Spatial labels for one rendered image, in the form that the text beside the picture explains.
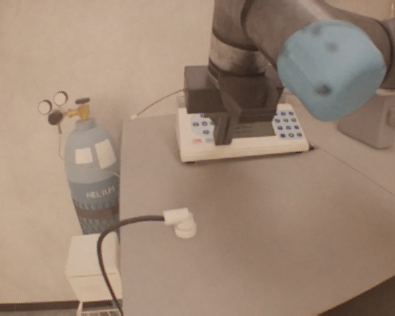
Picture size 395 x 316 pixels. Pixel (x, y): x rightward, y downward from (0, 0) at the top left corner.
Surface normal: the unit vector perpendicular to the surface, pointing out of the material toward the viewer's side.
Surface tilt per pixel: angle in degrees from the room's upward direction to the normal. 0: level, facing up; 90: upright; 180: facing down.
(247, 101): 36
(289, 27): 69
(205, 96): 127
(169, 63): 90
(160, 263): 0
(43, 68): 90
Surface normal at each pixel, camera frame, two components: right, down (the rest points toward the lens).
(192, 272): -0.04, -0.92
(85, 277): 0.24, 0.38
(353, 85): 0.36, 0.82
